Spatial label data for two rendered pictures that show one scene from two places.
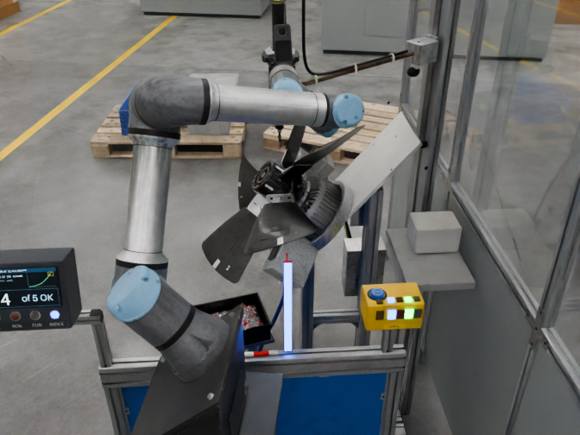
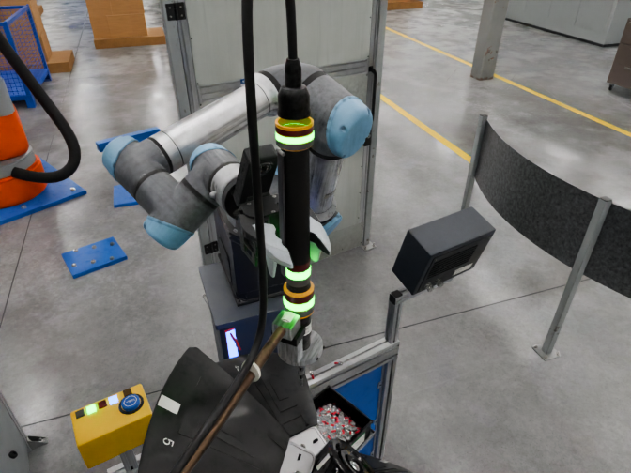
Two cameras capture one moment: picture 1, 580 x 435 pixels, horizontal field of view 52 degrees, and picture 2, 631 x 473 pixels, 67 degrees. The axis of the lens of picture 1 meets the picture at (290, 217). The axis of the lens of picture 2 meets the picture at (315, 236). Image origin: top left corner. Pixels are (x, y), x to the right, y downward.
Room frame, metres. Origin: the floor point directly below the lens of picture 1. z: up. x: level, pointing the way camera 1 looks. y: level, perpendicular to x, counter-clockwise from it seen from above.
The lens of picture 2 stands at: (2.12, -0.18, 2.01)
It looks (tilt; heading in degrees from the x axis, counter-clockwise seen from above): 34 degrees down; 153
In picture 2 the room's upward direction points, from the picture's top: straight up
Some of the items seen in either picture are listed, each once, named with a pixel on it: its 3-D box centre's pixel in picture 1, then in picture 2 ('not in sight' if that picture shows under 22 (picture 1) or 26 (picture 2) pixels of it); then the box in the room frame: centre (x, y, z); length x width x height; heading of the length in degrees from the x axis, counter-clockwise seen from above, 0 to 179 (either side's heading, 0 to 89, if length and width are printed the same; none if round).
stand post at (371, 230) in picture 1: (364, 312); not in sight; (1.81, -0.29, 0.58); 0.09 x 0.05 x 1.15; 4
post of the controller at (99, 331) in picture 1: (101, 338); (393, 317); (1.26, 0.53, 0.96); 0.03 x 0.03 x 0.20; 4
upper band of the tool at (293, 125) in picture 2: not in sight; (294, 133); (1.65, 0.03, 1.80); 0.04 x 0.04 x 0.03
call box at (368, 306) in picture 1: (391, 307); (115, 426); (1.32, -0.29, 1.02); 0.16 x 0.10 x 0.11; 94
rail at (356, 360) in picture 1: (255, 365); (272, 405); (1.29, 0.10, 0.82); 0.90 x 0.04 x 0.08; 94
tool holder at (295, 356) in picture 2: not in sight; (297, 330); (1.66, 0.02, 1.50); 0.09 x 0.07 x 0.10; 129
